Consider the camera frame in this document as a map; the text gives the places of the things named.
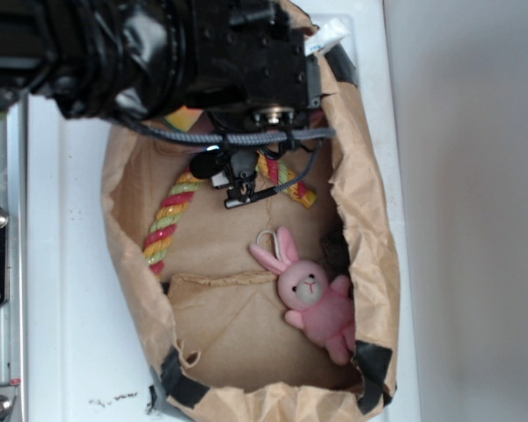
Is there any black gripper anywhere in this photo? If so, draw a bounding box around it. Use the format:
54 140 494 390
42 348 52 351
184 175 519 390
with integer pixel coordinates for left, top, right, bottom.
187 1 321 131

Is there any yellow green sponge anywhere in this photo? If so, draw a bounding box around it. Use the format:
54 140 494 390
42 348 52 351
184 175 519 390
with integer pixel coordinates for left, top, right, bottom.
163 105 203 133

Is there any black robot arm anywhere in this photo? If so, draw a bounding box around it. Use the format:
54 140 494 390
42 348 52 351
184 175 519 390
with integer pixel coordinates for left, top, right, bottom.
0 1 320 127

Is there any white paper label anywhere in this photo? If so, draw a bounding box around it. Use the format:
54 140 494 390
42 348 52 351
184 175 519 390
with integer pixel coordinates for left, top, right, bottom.
304 18 350 56

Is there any dark brown rough lump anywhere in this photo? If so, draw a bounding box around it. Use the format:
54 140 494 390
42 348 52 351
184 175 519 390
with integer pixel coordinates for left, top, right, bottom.
320 229 350 275

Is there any pink plush bunny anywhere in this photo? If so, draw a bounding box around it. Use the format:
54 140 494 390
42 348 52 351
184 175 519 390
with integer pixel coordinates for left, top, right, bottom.
249 227 356 366

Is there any grey braided cable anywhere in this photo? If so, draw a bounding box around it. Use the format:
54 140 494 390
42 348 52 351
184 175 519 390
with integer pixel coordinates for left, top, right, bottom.
138 120 338 194

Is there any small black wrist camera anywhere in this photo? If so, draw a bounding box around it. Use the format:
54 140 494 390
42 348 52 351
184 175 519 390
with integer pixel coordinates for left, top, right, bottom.
189 146 259 209

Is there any multicolour twisted rope toy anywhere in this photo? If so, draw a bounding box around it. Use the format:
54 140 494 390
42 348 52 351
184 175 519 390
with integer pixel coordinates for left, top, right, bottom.
143 151 317 279

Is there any aluminium frame rail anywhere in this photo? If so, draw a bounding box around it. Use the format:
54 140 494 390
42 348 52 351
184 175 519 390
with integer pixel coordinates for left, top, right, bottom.
0 99 28 421

